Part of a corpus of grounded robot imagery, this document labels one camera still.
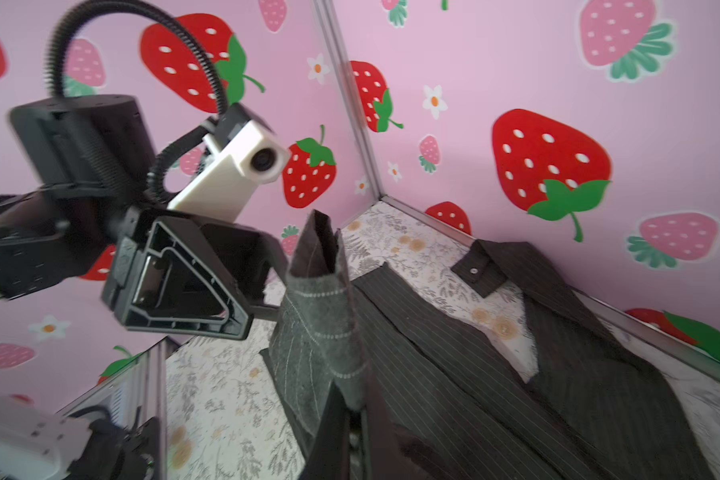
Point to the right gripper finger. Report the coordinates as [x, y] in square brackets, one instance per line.
[338, 450]

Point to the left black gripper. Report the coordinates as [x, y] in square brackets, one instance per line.
[173, 273]

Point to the dark grey pinstripe shirt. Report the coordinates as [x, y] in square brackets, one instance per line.
[453, 404]

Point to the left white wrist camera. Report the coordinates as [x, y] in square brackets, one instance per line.
[244, 153]

